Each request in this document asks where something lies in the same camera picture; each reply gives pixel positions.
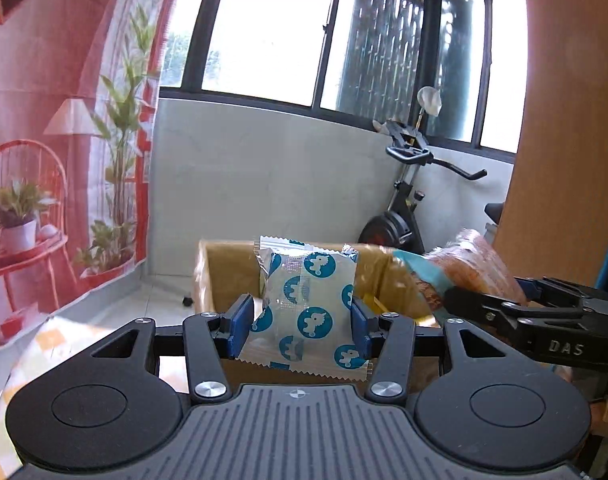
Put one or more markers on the printed plant wall backdrop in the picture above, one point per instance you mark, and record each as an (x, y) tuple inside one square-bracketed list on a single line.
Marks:
[(49, 85)]

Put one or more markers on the orange checked tablecloth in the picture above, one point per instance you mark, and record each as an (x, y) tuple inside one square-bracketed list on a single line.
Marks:
[(14, 375)]

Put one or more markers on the brown wooden panel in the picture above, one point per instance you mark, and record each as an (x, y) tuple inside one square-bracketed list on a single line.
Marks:
[(558, 135)]

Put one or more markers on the black framed window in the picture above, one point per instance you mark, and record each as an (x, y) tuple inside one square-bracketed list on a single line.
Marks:
[(334, 35)]

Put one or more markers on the white blue dotted snack packet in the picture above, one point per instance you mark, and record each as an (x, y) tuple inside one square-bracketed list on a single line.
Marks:
[(309, 310)]

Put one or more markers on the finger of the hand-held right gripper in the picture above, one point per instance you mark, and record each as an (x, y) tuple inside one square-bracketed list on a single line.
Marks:
[(478, 307), (558, 292)]

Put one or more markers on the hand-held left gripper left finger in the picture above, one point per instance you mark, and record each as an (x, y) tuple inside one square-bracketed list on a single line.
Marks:
[(241, 322)]

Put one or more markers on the black caster wheel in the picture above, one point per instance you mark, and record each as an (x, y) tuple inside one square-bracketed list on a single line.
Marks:
[(187, 300)]

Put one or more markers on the black exercise bike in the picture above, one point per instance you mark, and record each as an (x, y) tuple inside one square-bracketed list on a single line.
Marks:
[(388, 230)]

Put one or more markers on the taped cardboard box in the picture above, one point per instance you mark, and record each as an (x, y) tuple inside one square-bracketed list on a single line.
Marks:
[(219, 275)]

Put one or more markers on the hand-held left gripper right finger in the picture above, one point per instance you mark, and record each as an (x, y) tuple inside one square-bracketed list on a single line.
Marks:
[(360, 325)]

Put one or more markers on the brown snack bag teal edge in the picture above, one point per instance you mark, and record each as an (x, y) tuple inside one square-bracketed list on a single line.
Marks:
[(478, 265)]

